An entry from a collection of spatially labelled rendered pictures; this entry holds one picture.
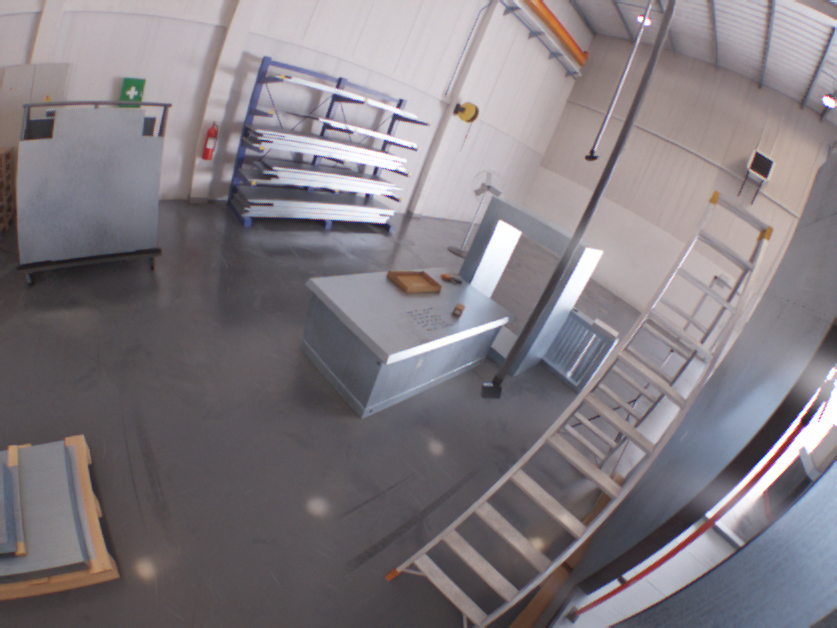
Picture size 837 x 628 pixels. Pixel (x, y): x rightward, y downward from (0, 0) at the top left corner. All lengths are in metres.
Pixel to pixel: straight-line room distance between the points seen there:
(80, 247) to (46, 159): 0.90
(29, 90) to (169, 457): 4.92
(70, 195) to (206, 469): 2.68
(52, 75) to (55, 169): 2.22
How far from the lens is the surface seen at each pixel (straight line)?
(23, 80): 5.88
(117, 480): 2.31
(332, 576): 2.04
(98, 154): 3.76
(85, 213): 3.79
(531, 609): 2.23
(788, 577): 0.93
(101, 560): 1.98
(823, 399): 1.40
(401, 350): 2.31
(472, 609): 1.99
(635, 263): 11.26
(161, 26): 6.00
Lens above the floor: 1.92
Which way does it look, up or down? 27 degrees down
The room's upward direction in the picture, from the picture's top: 22 degrees clockwise
